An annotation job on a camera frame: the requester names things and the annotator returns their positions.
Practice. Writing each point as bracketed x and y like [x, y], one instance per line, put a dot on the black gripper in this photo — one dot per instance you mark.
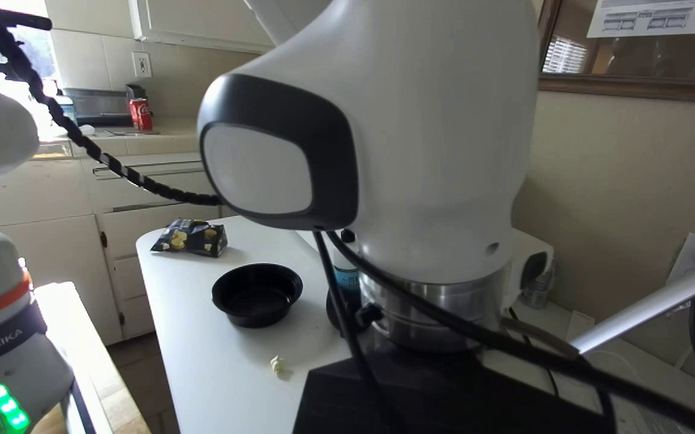
[433, 393]

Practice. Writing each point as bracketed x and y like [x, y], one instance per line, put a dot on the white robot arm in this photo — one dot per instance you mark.
[398, 132]

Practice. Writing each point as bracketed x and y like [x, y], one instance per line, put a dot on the black blue squeeze bottle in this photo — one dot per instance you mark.
[346, 277]

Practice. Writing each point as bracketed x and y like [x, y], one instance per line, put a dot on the black plastic bowl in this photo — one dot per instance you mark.
[257, 294]

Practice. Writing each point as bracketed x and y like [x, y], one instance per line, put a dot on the silver can behind kettle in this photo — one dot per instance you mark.
[537, 281]

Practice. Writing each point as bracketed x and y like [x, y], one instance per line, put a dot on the white microwave oven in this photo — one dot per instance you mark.
[523, 246]

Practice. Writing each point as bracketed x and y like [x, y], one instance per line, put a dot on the dark snack bag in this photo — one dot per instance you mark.
[195, 237]

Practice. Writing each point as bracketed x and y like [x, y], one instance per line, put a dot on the white tube rod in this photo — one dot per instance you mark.
[637, 314]

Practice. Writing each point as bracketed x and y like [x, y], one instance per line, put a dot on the white kitchen cabinet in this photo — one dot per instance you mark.
[75, 219]

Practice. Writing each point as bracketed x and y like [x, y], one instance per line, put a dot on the red soda can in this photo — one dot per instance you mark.
[137, 110]

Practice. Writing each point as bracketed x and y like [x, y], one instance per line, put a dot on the framed wall picture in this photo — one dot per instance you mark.
[637, 48]

